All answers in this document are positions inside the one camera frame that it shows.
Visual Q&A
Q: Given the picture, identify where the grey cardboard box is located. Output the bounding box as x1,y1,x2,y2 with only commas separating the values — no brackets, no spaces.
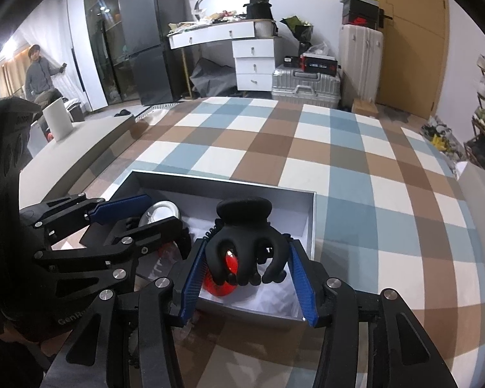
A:
81,170,318,330

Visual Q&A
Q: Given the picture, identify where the dark wrapped flower bouquet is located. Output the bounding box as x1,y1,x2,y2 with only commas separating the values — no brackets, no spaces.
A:
280,15,314,56

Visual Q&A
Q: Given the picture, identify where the black paper bag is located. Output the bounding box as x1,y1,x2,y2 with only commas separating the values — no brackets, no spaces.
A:
242,0,276,20

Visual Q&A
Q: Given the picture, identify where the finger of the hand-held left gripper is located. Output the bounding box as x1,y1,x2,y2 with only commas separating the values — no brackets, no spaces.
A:
34,216,192,287
20,193,153,228

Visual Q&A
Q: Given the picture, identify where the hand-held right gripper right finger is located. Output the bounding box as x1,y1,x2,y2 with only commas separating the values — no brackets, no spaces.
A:
287,239,460,388

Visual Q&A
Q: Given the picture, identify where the white dressing table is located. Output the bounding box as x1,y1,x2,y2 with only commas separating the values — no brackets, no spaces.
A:
167,20,284,92

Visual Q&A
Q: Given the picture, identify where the beige curtain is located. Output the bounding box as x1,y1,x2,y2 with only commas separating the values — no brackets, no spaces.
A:
0,48,33,102

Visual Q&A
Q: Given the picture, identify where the tangled cables pile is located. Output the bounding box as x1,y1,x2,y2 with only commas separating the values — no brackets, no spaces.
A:
420,116,466,163

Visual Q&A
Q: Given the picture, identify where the black and red box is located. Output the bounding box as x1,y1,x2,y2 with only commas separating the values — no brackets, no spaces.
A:
301,52,340,74

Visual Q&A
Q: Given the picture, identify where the dark cloth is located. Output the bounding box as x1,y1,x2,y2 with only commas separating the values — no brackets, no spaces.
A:
190,57,239,99

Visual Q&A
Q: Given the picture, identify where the white cylindrical appliance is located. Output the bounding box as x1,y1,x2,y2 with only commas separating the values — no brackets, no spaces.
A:
42,98,74,142

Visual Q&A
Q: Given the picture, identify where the large black hair claw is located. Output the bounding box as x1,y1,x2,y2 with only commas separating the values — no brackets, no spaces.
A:
205,196,290,286

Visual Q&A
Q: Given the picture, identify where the white suitcase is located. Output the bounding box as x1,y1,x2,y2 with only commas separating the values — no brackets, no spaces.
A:
339,24,384,106

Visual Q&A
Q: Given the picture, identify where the oval mirror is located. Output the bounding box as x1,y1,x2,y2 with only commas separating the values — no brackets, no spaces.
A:
194,0,253,21

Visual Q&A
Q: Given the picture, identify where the checked blanket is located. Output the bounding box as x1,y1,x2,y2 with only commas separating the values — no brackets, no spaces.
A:
77,97,485,388

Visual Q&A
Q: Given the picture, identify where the glass door cabinet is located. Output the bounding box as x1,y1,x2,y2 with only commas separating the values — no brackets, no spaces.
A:
83,0,142,106

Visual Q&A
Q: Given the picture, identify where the black shoe box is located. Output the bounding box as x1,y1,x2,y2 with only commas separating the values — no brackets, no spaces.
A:
340,2,385,30

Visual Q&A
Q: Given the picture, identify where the beige bed frame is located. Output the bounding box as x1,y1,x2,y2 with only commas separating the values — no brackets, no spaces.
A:
18,105,179,211

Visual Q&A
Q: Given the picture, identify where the wooden door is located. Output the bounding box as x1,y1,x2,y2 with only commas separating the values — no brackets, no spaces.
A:
368,0,450,120

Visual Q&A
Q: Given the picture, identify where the black fridge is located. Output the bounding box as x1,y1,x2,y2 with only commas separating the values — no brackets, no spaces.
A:
118,0,187,107

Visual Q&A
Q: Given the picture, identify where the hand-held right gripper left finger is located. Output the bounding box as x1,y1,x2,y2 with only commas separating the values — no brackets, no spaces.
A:
40,238,207,388

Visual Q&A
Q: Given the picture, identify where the wooden shoe rack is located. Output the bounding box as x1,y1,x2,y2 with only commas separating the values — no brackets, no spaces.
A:
463,54,485,170

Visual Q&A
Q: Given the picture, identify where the small cardboard box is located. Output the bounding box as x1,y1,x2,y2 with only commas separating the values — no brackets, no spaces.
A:
351,99,380,117

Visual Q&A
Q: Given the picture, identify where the red spiral hair tie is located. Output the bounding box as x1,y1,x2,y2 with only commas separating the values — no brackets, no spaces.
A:
202,251,242,298

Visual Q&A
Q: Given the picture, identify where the white ribbed container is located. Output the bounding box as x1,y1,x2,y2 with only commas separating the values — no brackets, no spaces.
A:
254,19,276,38

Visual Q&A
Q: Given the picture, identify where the silver suitcase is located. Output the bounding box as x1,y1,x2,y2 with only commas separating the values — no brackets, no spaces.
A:
272,64,342,109

